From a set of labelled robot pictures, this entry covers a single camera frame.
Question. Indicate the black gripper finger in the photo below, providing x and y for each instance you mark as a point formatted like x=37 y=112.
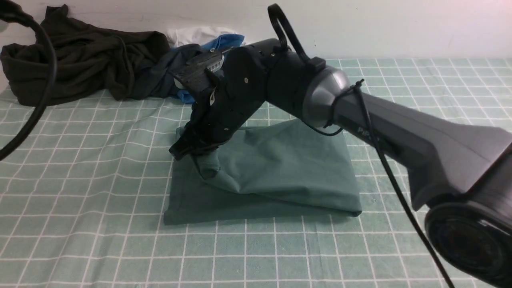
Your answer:
x=187 y=142
x=202 y=146

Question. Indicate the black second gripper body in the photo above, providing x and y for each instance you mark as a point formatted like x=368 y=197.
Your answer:
x=251 y=75

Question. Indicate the green long-sleeved shirt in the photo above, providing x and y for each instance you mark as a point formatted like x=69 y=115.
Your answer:
x=283 y=170

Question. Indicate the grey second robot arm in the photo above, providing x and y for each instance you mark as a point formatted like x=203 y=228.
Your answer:
x=461 y=172

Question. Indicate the blue crumpled garment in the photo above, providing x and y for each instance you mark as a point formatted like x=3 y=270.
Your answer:
x=222 y=41

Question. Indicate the dark grey crumpled garment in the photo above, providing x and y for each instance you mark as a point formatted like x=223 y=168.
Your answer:
x=156 y=80

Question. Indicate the white crumpled garment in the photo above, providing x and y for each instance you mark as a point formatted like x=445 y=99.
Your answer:
x=178 y=37

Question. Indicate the green checkered tablecloth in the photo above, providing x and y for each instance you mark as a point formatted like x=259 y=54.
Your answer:
x=82 y=199

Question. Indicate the dark olive crumpled garment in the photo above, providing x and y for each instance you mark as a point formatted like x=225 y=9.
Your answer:
x=89 y=58

